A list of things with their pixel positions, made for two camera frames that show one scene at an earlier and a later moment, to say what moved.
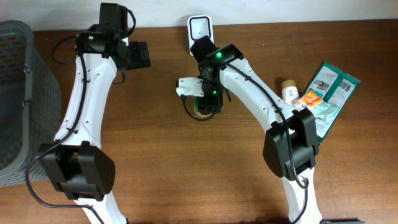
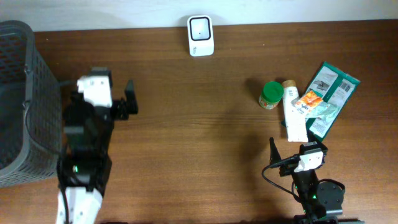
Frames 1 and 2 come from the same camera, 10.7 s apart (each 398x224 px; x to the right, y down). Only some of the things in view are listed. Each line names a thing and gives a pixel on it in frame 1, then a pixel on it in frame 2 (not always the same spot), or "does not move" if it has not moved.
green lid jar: (192, 106) → (272, 93)
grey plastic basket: (30, 105) does not move
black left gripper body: (140, 55) → (116, 107)
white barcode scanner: (199, 26) does not move
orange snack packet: (310, 100) does not move
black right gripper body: (211, 88) → (300, 177)
